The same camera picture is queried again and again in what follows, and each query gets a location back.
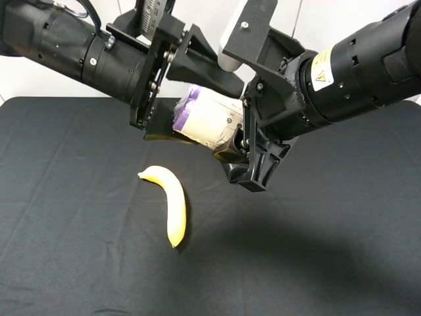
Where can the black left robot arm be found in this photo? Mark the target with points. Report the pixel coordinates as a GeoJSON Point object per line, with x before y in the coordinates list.
{"type": "Point", "coordinates": [126, 60]}

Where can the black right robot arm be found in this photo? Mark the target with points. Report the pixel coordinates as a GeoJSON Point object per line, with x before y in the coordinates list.
{"type": "Point", "coordinates": [375, 67]}

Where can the black tablecloth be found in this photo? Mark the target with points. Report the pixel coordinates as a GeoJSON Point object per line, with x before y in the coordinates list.
{"type": "Point", "coordinates": [336, 233]}

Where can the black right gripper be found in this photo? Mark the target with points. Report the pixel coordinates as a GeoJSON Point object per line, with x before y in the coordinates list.
{"type": "Point", "coordinates": [277, 111]}

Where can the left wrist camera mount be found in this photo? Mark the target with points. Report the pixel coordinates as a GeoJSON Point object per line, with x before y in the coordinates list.
{"type": "Point", "coordinates": [150, 13]}

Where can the purple bag roll paper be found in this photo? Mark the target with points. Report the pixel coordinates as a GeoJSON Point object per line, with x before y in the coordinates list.
{"type": "Point", "coordinates": [207, 117]}

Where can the black glasses case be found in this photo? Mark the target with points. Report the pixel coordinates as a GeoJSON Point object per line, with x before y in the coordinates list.
{"type": "Point", "coordinates": [235, 172]}

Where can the yellow banana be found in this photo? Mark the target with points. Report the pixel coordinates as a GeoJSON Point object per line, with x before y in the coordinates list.
{"type": "Point", "coordinates": [176, 203]}

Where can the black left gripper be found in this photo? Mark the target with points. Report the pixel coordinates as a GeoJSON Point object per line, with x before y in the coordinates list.
{"type": "Point", "coordinates": [194, 62]}

